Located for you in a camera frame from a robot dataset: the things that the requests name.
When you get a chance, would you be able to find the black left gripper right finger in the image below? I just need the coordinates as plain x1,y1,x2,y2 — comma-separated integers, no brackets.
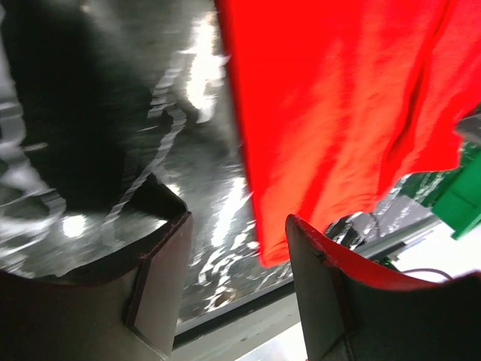
286,215,480,360

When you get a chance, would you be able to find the red t shirt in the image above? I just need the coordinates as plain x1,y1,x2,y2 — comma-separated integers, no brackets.
216,1,480,267

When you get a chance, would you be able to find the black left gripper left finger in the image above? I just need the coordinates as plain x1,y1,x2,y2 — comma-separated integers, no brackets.
1,212,192,360

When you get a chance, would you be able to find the green plastic bin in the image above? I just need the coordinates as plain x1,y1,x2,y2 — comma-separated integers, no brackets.
432,154,480,240

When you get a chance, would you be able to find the aluminium frame rail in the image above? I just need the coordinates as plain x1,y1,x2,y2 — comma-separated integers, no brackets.
174,221,444,361

